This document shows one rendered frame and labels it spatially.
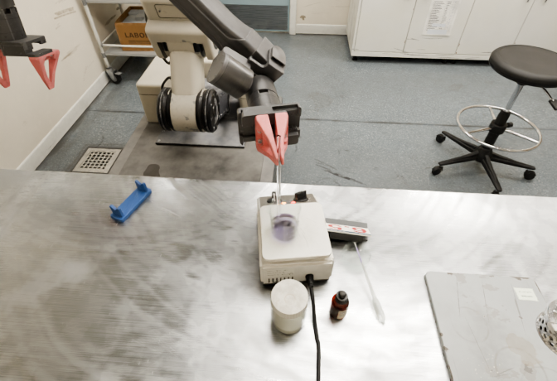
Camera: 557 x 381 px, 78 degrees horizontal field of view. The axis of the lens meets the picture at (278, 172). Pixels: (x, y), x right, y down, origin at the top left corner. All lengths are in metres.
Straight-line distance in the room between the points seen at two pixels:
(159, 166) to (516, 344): 1.28
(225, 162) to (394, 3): 1.94
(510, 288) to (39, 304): 0.84
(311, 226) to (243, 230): 0.17
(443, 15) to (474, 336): 2.62
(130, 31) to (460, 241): 2.48
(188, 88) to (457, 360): 1.13
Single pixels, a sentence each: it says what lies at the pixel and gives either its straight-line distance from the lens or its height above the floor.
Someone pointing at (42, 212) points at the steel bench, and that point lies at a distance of 0.93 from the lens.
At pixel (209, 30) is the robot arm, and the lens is 0.66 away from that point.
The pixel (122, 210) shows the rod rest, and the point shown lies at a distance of 0.83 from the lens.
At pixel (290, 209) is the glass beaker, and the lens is 0.61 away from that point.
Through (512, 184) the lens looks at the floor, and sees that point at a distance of 2.25.
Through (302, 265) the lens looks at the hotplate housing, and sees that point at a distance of 0.61.
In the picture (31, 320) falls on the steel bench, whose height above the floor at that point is 0.75.
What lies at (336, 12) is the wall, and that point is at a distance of 3.51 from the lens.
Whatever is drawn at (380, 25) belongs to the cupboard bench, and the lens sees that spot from 2.97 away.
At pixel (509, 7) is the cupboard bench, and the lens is 3.22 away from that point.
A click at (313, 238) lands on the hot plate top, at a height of 0.84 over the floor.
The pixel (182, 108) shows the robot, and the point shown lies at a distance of 1.34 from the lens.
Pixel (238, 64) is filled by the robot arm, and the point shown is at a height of 1.08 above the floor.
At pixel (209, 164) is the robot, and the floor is 0.36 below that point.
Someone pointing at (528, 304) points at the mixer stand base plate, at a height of 0.76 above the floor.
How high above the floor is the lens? 1.34
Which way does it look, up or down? 44 degrees down
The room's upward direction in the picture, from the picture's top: straight up
